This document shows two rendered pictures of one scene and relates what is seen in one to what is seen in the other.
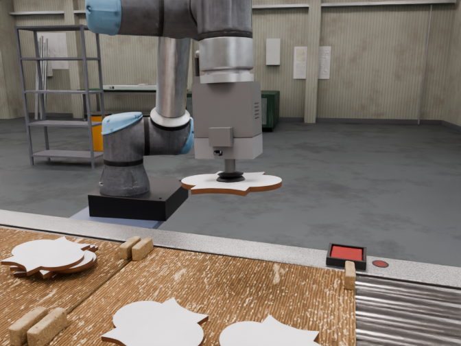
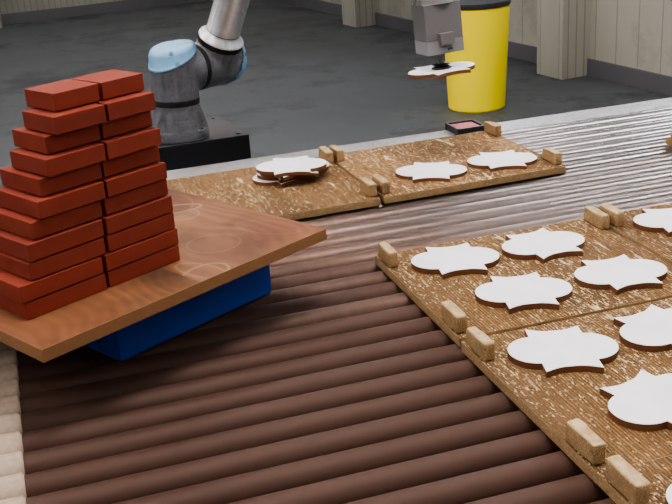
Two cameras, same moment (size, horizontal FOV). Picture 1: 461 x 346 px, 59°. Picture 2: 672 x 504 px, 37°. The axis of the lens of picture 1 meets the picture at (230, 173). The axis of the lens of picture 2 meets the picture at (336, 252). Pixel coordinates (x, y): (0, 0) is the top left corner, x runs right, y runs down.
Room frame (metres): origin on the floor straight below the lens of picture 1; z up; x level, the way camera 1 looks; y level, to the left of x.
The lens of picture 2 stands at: (-1.07, 1.42, 1.56)
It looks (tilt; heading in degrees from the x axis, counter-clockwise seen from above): 21 degrees down; 326
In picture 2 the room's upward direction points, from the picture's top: 4 degrees counter-clockwise
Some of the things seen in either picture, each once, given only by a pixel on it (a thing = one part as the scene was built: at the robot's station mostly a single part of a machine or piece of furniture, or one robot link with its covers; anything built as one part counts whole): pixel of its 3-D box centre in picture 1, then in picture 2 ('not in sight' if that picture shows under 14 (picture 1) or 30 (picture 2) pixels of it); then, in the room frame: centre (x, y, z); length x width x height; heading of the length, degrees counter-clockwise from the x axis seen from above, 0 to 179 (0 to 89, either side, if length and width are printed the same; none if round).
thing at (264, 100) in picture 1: (233, 109); not in sight; (10.16, -0.08, 0.42); 2.12 x 1.93 x 0.83; 80
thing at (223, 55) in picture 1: (223, 58); not in sight; (0.59, 0.01, 1.30); 0.08 x 0.08 x 0.05
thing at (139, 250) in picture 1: (143, 248); (336, 152); (0.75, 0.17, 0.95); 0.06 x 0.02 x 0.03; 164
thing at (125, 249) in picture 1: (130, 247); (326, 154); (0.75, 0.20, 0.95); 0.06 x 0.02 x 0.03; 163
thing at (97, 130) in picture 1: (101, 131); not in sight; (6.98, 2.21, 0.31); 0.41 x 0.39 x 0.62; 80
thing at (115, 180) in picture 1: (124, 173); (177, 116); (1.21, 0.32, 0.99); 0.15 x 0.15 x 0.10
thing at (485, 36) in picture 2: not in sight; (476, 54); (3.77, -3.04, 0.34); 0.44 x 0.43 x 0.68; 81
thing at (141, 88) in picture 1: (134, 103); not in sight; (11.09, 2.57, 0.50); 2.76 x 1.03 x 1.00; 80
